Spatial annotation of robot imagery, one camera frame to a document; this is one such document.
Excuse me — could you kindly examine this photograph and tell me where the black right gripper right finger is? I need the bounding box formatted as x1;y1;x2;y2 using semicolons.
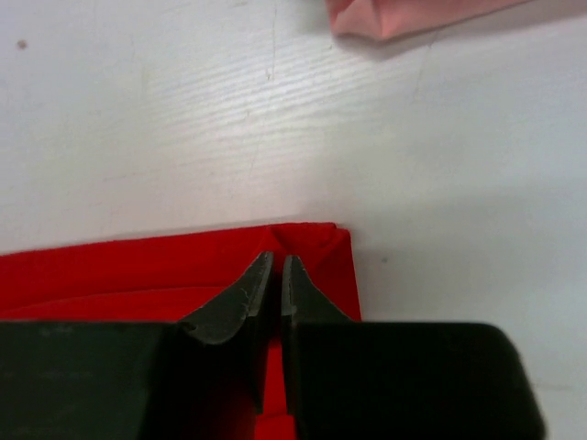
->
282;256;547;439

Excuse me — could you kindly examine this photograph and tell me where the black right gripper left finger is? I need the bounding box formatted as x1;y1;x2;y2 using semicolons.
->
1;252;274;439

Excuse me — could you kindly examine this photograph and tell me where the red t-shirt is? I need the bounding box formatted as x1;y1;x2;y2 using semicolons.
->
1;224;360;439

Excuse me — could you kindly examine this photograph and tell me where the pink folded t-shirt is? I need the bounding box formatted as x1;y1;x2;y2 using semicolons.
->
326;0;517;41

